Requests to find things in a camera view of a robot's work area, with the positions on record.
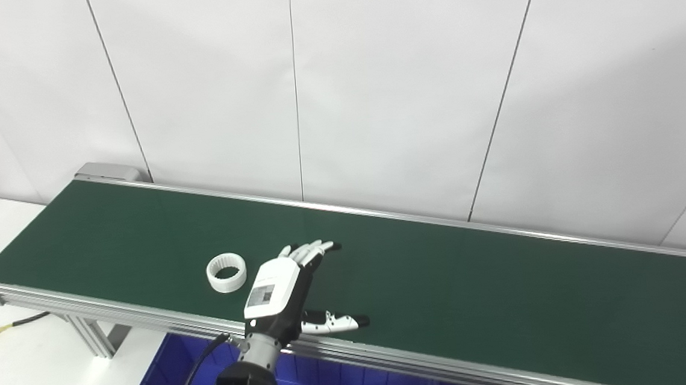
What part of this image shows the aluminium conveyor leg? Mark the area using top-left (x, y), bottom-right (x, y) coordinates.
top-left (65, 310), bottom-right (135, 362)

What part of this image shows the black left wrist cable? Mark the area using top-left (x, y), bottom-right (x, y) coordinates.
top-left (169, 332), bottom-right (237, 385)

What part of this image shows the white toothed ring part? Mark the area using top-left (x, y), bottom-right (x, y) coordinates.
top-left (205, 252), bottom-right (248, 294)

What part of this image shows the green belt conveyor aluminium frame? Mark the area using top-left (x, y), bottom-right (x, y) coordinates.
top-left (0, 122), bottom-right (686, 385)

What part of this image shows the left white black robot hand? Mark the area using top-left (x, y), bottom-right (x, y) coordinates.
top-left (238, 237), bottom-right (372, 345)

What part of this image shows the grey conveyor end housing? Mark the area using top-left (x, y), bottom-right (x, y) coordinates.
top-left (73, 159), bottom-right (141, 187)

